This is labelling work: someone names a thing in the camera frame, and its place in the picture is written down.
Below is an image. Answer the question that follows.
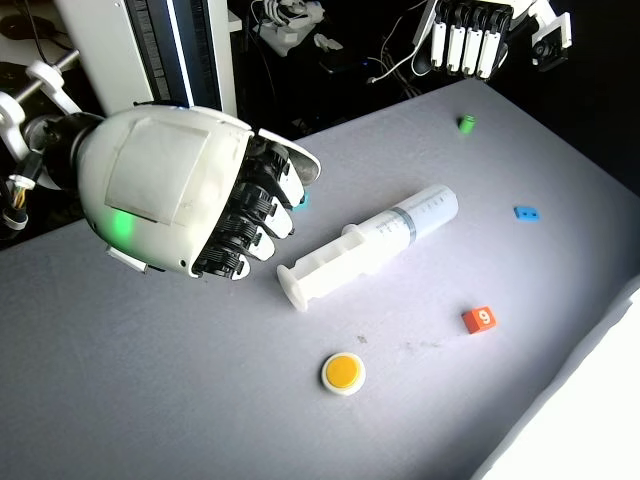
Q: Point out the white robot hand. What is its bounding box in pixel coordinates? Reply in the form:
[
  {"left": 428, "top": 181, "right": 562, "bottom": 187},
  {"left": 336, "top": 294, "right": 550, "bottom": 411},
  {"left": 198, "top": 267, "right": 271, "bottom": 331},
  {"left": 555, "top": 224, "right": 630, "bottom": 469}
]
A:
[
  {"left": 75, "top": 103, "right": 322, "bottom": 280},
  {"left": 429, "top": 0, "right": 574, "bottom": 81}
]

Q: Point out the large white plastic syringe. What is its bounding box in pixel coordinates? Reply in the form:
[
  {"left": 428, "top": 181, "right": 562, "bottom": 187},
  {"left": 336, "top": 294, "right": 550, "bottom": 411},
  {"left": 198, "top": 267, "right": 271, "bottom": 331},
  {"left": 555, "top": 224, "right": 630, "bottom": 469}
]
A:
[{"left": 276, "top": 183, "right": 460, "bottom": 313}]

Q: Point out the white plastic parts pile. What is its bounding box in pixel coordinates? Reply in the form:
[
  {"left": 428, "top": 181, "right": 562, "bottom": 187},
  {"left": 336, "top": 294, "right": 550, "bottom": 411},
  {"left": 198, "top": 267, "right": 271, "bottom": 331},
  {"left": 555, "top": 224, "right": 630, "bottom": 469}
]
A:
[{"left": 252, "top": 0, "right": 346, "bottom": 56}]

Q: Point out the grey table cloth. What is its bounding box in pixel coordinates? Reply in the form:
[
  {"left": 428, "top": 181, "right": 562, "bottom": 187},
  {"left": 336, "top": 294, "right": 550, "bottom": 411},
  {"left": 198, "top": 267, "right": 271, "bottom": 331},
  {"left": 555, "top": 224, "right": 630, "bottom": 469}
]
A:
[{"left": 0, "top": 79, "right": 640, "bottom": 480}]

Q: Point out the yellow button with white base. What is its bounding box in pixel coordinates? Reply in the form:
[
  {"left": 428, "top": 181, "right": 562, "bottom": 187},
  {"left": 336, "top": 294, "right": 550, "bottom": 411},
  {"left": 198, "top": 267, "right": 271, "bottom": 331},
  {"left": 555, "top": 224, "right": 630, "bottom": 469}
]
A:
[{"left": 320, "top": 351, "right": 367, "bottom": 397}]

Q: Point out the orange number cube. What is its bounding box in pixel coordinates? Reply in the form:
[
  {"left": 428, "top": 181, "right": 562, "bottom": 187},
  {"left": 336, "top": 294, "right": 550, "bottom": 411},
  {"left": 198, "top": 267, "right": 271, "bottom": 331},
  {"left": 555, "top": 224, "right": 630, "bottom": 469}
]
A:
[{"left": 461, "top": 305, "right": 498, "bottom": 335}]

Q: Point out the white cable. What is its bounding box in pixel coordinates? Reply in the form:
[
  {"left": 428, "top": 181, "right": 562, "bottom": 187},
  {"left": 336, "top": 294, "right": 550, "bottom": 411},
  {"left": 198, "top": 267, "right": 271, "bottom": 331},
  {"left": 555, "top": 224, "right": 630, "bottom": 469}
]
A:
[{"left": 367, "top": 0, "right": 441, "bottom": 86}]

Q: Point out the white column with black rail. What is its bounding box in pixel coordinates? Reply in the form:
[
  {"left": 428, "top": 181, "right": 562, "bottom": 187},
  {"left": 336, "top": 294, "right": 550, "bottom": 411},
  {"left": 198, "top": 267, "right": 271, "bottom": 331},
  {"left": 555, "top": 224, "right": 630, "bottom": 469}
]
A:
[{"left": 53, "top": 0, "right": 239, "bottom": 119}]

